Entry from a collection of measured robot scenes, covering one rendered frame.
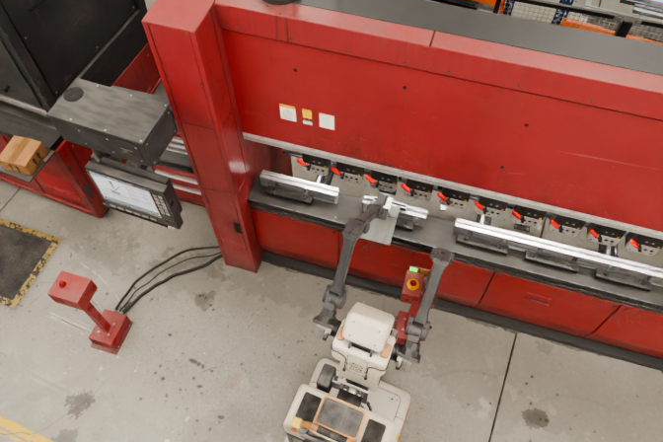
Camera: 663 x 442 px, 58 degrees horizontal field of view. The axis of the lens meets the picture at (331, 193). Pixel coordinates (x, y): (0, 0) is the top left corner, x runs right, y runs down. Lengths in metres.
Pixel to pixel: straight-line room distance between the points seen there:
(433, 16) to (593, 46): 0.66
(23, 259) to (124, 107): 2.38
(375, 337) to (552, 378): 1.85
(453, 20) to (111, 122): 1.56
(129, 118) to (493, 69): 1.60
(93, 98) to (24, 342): 2.26
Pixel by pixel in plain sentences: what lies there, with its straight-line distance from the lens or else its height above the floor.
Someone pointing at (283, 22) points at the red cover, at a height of 2.27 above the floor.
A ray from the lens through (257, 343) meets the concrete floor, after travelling 4.25.
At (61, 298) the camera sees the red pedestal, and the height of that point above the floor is 0.80.
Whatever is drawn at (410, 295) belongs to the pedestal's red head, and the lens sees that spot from 3.53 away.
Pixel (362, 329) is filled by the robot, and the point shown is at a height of 1.36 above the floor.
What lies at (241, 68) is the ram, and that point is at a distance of 2.98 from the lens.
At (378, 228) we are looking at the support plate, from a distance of 3.45.
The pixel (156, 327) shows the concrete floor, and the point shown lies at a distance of 4.44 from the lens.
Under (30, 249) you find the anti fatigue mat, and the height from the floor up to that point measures 0.01.
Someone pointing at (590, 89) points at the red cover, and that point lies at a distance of 2.59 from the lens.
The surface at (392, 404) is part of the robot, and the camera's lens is 3.83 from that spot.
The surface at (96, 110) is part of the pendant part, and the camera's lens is 2.92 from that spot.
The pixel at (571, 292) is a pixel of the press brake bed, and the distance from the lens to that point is 3.78.
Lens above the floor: 3.98
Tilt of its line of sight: 57 degrees down
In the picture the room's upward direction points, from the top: 1 degrees counter-clockwise
